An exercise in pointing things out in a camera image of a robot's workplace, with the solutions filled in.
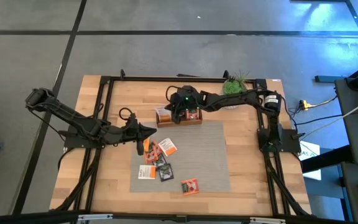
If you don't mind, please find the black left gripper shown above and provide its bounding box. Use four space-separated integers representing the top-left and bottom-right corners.
114 113 158 145

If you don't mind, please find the orange-red peach tea bag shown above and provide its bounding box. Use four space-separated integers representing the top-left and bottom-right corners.
180 177 200 196
144 149 158 165
152 140 163 156
185 109 201 122

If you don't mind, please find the white orange Tazo tea bag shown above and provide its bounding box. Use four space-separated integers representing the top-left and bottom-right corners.
137 164 157 180
155 106 172 124
158 138 178 157

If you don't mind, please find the black purple tea bag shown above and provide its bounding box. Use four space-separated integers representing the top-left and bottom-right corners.
158 163 175 182
152 154 168 169

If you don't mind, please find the wooden tea organizer box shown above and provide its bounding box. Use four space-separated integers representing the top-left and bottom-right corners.
155 106 204 129

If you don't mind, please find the succulent in white patterned pot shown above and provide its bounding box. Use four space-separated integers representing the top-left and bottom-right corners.
221 70 250 110

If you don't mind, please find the grey woven placemat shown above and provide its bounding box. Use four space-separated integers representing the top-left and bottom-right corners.
129 120 231 193

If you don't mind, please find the white paper sign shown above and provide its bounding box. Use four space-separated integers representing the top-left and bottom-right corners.
298 140 322 181

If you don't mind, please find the blue-grey floor bar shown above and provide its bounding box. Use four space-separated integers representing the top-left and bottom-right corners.
314 75 349 83

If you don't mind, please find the black stand beam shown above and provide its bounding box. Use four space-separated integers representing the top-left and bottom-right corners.
301 144 354 174

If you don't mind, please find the grey desk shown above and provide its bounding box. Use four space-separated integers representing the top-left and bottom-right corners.
334 77 358 224

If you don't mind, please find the black aluminium table frame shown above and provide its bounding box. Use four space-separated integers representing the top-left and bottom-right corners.
50 68 312 218

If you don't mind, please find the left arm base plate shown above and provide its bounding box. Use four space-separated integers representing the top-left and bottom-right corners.
63 124 109 149

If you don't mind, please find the silver metal bracket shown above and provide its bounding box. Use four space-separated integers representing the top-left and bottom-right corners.
249 217 287 224
77 213 114 222

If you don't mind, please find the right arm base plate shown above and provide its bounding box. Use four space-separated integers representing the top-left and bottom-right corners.
257 127 301 154

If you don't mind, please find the yellow extension cord plug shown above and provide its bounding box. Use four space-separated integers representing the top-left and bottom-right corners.
300 95 338 110

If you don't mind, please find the black power cable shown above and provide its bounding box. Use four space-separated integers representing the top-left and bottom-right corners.
283 93 344 131

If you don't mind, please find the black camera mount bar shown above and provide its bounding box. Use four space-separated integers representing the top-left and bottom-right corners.
0 210 358 224

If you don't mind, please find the taut yellow cord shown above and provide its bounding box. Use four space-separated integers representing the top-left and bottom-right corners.
300 95 358 141

